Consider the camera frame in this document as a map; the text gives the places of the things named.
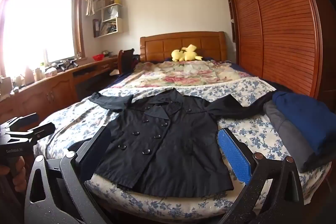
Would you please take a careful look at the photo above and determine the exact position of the black buttoned coat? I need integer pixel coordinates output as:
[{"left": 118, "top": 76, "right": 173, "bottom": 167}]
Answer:
[{"left": 68, "top": 89, "right": 279, "bottom": 198}]

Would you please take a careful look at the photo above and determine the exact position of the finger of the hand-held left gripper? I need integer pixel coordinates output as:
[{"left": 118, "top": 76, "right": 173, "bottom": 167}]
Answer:
[
  {"left": 0, "top": 113, "right": 39, "bottom": 136},
  {"left": 7, "top": 123, "right": 56, "bottom": 145}
]

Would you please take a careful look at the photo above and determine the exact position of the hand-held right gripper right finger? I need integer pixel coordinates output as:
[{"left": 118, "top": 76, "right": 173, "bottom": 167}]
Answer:
[{"left": 217, "top": 127, "right": 307, "bottom": 224}]

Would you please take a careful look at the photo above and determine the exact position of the wooden framed window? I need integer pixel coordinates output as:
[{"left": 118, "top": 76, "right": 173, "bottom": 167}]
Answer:
[{"left": 0, "top": 0, "right": 86, "bottom": 77}]

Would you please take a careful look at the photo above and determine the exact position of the pale bottle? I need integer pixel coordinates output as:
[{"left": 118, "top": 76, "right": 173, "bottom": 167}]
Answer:
[{"left": 24, "top": 67, "right": 34, "bottom": 84}]

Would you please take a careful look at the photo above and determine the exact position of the white paper bag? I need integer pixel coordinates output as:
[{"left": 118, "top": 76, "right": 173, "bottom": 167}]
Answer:
[{"left": 103, "top": 5, "right": 120, "bottom": 21}]

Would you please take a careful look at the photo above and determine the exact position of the pink floral blanket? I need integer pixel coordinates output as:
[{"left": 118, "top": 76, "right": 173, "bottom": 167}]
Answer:
[{"left": 109, "top": 60, "right": 263, "bottom": 90}]

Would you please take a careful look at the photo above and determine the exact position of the yellow plush toy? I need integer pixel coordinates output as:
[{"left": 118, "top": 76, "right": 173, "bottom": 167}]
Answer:
[{"left": 171, "top": 44, "right": 203, "bottom": 62}]

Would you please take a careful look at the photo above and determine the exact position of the wooden chair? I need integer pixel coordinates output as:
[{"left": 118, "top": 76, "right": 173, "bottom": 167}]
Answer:
[{"left": 118, "top": 49, "right": 141, "bottom": 75}]

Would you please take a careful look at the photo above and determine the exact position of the folded grey garment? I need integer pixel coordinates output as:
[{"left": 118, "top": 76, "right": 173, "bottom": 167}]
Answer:
[{"left": 263, "top": 101, "right": 334, "bottom": 173}]

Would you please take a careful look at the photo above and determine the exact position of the white wall shelf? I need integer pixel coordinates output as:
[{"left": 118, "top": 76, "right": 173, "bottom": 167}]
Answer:
[{"left": 92, "top": 0, "right": 130, "bottom": 38}]

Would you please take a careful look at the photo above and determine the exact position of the blue floral bedsheet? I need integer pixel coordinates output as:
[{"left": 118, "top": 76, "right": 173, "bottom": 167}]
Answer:
[{"left": 33, "top": 76, "right": 331, "bottom": 222}]

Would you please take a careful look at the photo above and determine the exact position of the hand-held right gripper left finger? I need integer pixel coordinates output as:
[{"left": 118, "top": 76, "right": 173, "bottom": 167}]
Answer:
[{"left": 24, "top": 125, "right": 113, "bottom": 224}]

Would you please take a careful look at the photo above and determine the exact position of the folded blue garment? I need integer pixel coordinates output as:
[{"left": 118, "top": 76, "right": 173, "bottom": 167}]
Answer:
[{"left": 272, "top": 91, "right": 336, "bottom": 159}]

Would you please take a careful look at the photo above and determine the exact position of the black metal device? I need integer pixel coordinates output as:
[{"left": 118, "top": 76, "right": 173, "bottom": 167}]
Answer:
[{"left": 49, "top": 59, "right": 79, "bottom": 72}]

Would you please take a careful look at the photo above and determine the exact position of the person's left hand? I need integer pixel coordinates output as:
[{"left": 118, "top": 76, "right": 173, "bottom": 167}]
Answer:
[{"left": 0, "top": 156, "right": 27, "bottom": 191}]

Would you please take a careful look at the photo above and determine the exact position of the wooden slatted wardrobe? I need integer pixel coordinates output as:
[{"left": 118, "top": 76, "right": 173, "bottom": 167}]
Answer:
[{"left": 220, "top": 0, "right": 336, "bottom": 109}]

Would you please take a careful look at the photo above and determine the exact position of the wooden headboard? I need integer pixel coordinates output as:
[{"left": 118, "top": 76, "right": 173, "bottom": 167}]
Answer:
[{"left": 140, "top": 31, "right": 227, "bottom": 63}]

